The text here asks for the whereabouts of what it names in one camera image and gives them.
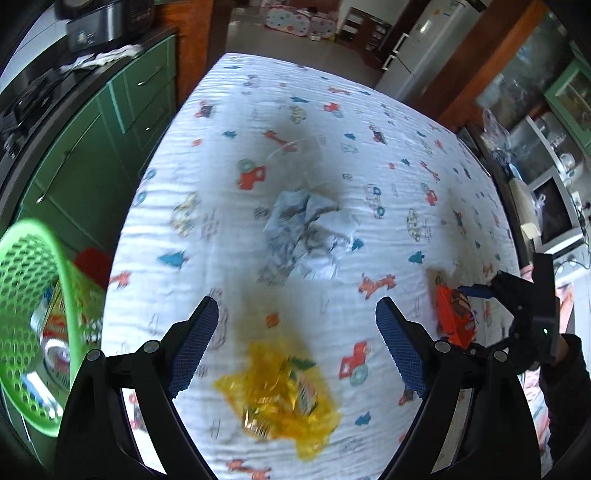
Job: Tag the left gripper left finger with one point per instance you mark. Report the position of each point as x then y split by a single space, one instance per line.
190 339

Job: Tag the clear plastic film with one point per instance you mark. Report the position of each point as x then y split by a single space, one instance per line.
304 164

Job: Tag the red yellow drink carton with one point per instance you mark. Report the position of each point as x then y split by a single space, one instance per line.
49 323

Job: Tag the white refrigerator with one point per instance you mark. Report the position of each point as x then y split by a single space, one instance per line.
420 55

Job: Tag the grey paper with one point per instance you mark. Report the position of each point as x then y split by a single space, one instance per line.
307 235

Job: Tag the white patterned tablecloth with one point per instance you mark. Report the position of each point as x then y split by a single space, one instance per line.
429 213

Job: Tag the polka dot play tent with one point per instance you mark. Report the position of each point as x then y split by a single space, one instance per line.
301 22

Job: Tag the blue white milk carton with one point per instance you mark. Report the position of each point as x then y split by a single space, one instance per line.
42 394

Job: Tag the orange snack wrapper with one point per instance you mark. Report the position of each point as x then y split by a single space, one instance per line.
455 316

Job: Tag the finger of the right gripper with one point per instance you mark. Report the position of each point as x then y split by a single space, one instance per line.
477 291

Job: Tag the glass display cabinet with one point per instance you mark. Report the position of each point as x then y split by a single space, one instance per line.
548 80

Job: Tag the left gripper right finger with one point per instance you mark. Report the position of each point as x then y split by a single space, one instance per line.
404 340

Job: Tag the old crt monitor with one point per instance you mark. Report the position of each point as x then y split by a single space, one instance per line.
556 214

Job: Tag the green kitchen cabinet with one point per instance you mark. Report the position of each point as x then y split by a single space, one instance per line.
82 161

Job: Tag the black rice cooker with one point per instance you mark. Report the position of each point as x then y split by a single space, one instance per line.
94 23

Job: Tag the green perforated plastic basket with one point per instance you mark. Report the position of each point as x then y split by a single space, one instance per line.
32 259

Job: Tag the yellow plastic snack bag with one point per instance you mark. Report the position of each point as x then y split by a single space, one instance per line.
282 396

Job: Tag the black gas stove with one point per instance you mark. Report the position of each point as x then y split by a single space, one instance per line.
26 109

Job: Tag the white rag on counter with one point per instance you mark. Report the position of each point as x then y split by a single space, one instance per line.
91 61

